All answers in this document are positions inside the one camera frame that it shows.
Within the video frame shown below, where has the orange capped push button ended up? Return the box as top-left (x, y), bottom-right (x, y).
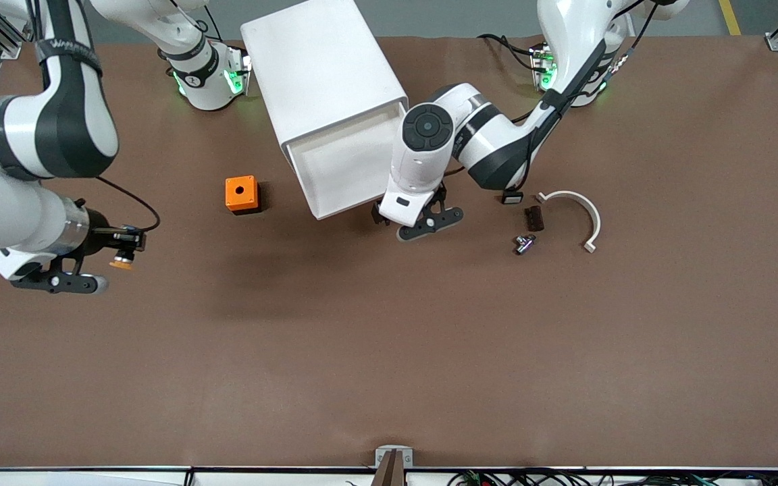
top-left (109, 228), bottom-right (141, 271)

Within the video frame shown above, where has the orange box with hole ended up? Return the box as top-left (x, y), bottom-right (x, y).
top-left (225, 175), bottom-right (261, 215)

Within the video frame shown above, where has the brown table cover sheet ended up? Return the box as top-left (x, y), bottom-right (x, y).
top-left (0, 35), bottom-right (778, 470)

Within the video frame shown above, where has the white curved plastic arc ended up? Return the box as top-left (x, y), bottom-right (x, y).
top-left (536, 190), bottom-right (602, 254)

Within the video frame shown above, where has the black base cable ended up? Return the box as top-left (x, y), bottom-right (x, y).
top-left (477, 34), bottom-right (540, 72)

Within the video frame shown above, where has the grey metal bracket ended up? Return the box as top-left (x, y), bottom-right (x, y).
top-left (375, 445), bottom-right (413, 468)

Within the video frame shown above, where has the brown post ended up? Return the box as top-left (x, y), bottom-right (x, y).
top-left (371, 450), bottom-right (406, 486)

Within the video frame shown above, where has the black cable bundle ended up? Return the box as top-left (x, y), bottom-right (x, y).
top-left (446, 469), bottom-right (778, 486)

